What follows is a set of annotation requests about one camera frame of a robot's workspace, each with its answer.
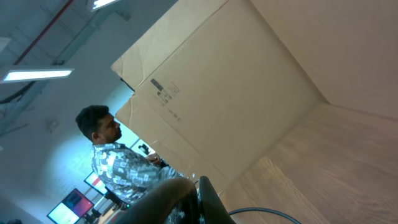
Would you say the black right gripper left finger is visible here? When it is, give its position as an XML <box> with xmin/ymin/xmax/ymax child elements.
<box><xmin>113</xmin><ymin>177</ymin><xmax>199</xmax><ymax>224</ymax></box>

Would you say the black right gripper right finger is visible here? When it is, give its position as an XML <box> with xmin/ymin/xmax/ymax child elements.
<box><xmin>199</xmin><ymin>176</ymin><xmax>236</xmax><ymax>224</ymax></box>

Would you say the black USB cable metal plug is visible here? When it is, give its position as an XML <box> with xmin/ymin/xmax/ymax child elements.
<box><xmin>228</xmin><ymin>207</ymin><xmax>302</xmax><ymax>224</ymax></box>

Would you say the man in patterned shirt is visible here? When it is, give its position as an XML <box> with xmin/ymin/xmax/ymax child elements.
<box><xmin>75</xmin><ymin>105</ymin><xmax>187</xmax><ymax>205</ymax></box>

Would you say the computer monitor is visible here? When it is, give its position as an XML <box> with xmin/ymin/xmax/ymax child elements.
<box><xmin>47</xmin><ymin>189</ymin><xmax>94</xmax><ymax>224</ymax></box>
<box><xmin>84</xmin><ymin>172</ymin><xmax>108</xmax><ymax>195</ymax></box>

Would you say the ceiling light panel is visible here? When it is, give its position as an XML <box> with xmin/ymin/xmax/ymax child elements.
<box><xmin>87</xmin><ymin>0</ymin><xmax>120</xmax><ymax>12</ymax></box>
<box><xmin>1</xmin><ymin>65</ymin><xmax>74</xmax><ymax>83</ymax></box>

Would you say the cardboard box wall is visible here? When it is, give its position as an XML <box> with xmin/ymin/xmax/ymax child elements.
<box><xmin>110</xmin><ymin>0</ymin><xmax>398</xmax><ymax>194</ymax></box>

